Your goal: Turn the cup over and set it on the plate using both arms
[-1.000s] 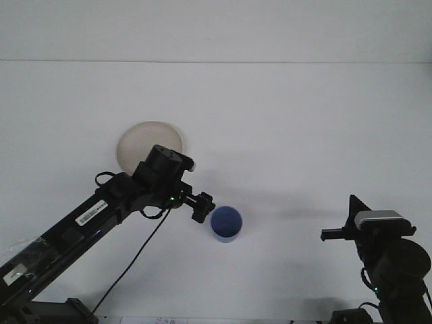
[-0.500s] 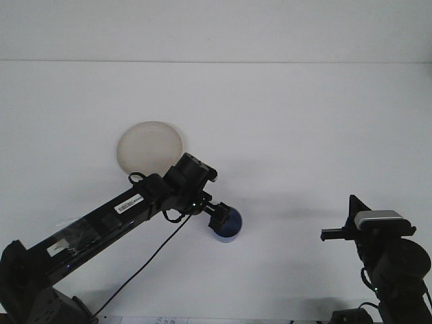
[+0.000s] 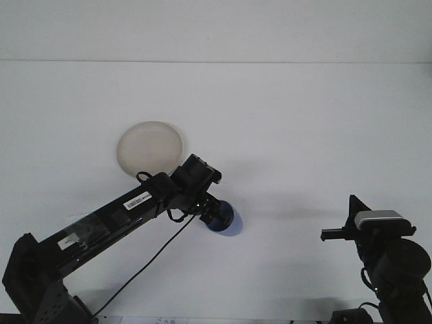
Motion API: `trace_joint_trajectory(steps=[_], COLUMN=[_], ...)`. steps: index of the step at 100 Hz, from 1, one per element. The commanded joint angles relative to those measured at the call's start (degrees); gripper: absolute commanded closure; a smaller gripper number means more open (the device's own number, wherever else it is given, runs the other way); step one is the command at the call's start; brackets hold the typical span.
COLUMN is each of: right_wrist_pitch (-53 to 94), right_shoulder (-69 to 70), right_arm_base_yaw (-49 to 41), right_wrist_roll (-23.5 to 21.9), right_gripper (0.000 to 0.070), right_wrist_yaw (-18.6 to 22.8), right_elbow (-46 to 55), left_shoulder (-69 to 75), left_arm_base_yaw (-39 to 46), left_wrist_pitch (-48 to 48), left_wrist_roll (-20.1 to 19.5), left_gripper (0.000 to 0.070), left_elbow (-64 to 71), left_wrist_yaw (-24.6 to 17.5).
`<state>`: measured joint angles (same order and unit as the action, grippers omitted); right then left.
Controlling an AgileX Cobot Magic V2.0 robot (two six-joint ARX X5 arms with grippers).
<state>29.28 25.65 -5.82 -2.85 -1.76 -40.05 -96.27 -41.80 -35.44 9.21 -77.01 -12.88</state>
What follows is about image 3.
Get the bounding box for pale blue cup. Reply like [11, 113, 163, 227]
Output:
[205, 199, 244, 238]

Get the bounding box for pale round plate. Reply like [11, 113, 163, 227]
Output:
[116, 120, 185, 178]

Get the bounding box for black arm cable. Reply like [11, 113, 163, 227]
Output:
[357, 266, 382, 310]
[90, 171, 198, 320]

